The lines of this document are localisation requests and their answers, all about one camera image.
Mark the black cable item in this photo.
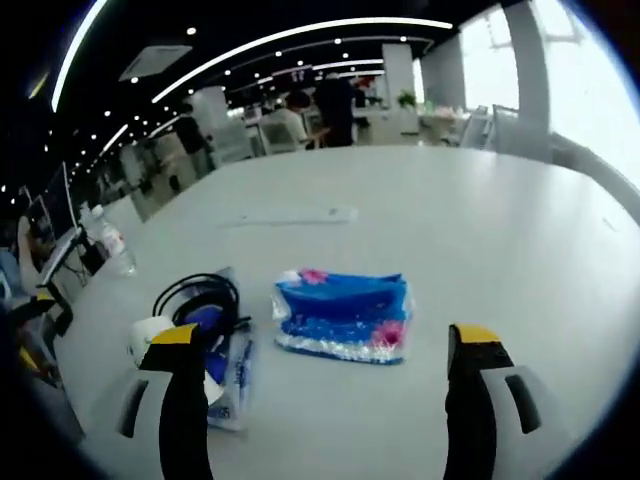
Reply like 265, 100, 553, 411
152, 272, 252, 332

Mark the curved ceiling light strip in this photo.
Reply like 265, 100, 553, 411
49, 0, 110, 114
149, 17, 454, 105

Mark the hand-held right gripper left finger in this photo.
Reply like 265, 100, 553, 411
79, 322, 214, 480

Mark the clear bag with blue mouse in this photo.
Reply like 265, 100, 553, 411
172, 266, 257, 432

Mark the clear water bottle item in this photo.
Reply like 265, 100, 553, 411
88, 203, 138, 278

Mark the silver laptop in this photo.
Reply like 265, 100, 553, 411
47, 160, 86, 261

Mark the white tabletop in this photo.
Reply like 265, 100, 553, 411
52, 143, 640, 480

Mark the clear acrylic sign stand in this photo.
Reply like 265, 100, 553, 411
130, 192, 169, 224

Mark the group of round ceiling downlights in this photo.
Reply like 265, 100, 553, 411
0, 27, 351, 191

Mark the blue tissue pack item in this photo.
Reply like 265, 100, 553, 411
270, 267, 417, 367

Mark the black laptop stand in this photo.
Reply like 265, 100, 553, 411
35, 227, 96, 337

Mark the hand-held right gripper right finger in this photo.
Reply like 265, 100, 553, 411
443, 322, 576, 480

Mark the ceiling air vent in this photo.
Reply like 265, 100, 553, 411
118, 44, 194, 84

